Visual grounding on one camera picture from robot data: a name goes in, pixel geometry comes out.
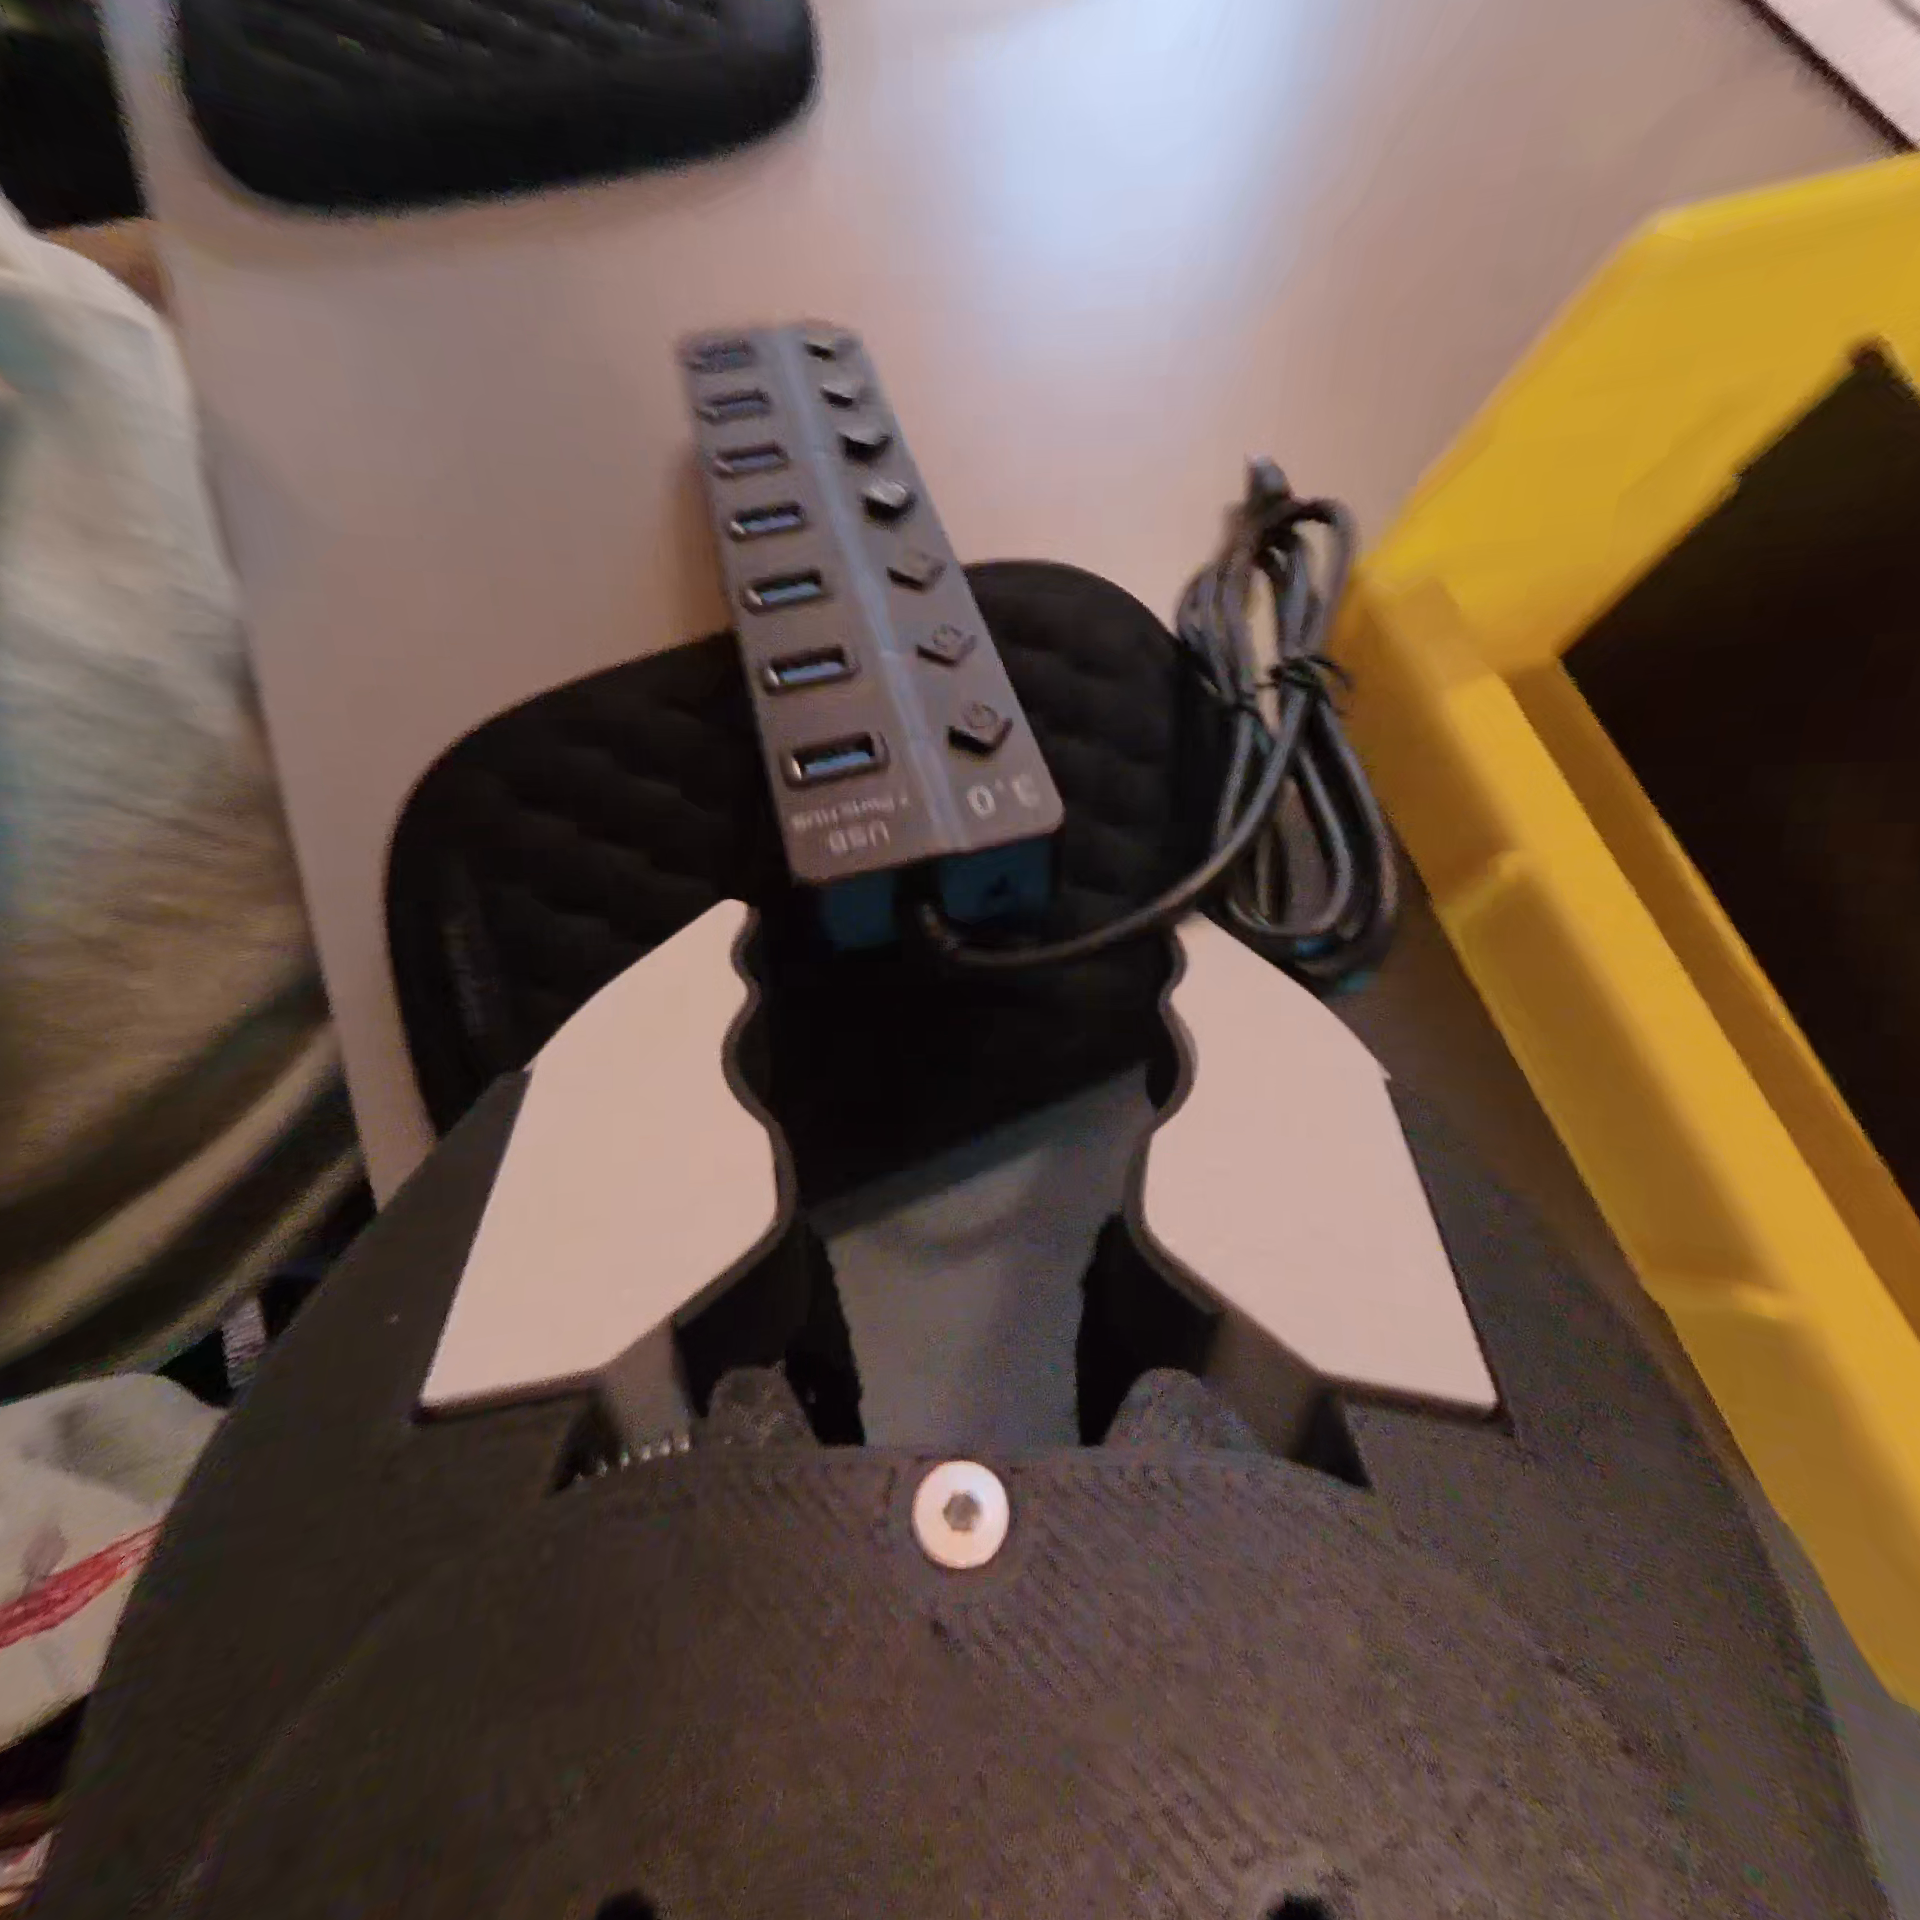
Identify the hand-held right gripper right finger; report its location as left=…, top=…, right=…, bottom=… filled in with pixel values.
left=1077, top=930, right=1504, bottom=1445

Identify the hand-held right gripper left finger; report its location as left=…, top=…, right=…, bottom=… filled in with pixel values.
left=415, top=897, right=866, bottom=1449

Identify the black usb hub cable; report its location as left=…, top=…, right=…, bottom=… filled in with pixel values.
left=915, top=458, right=1405, bottom=996

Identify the black multi-port usb hub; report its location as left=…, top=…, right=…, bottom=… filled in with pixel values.
left=674, top=317, right=1069, bottom=956

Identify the yellow plastic bin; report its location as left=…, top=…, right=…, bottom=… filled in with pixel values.
left=1328, top=150, right=1920, bottom=1713

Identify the curved black mesh wrist pad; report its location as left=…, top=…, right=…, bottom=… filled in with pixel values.
left=382, top=561, right=1220, bottom=1202

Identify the person's light sweater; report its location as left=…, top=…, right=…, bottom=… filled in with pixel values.
left=0, top=194, right=378, bottom=1748

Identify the long black mesh wrist rest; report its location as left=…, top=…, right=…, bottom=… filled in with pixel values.
left=176, top=0, right=823, bottom=212

